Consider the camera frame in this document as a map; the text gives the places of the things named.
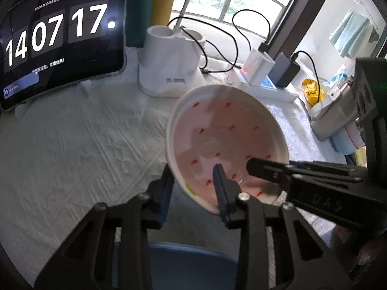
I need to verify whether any pink strawberry pattern plate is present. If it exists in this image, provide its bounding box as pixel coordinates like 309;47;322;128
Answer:
166;85;289;215

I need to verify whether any right hand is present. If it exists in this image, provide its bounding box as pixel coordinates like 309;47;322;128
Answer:
331;225;386;266

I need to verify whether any light blue bowl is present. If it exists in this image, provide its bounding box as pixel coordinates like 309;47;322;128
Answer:
330;128;357;155

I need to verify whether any steel travel tumbler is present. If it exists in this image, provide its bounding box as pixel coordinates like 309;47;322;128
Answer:
309;77;361;141

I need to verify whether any pink steel-lined bowl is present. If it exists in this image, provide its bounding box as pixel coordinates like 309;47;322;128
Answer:
344;122;365;149

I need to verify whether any yellow plastic bag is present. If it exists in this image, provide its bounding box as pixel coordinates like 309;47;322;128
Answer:
302;79;328;106

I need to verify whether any white power strip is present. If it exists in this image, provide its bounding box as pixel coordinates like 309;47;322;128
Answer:
228;68;298;103

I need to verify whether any light blue plate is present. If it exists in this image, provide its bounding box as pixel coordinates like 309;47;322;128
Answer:
142;242;238;289

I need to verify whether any dark power bank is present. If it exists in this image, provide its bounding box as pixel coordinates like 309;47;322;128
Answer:
268;52;300;88

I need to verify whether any white charger adapter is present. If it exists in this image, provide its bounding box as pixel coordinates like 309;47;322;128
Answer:
241;49;275;87

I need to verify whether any white textured tablecloth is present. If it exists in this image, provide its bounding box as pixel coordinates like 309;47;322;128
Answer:
1;47;346;286

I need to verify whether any light blue hanging towel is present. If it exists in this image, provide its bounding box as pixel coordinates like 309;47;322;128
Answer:
329;8;370;59

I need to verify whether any white desk lamp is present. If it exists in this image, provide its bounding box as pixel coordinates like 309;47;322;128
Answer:
138;0;206;98

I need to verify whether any teal curtain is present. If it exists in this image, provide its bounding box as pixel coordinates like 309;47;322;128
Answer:
125;0;152;48

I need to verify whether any tablet showing clock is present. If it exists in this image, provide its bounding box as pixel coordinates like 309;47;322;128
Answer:
1;0;126;111

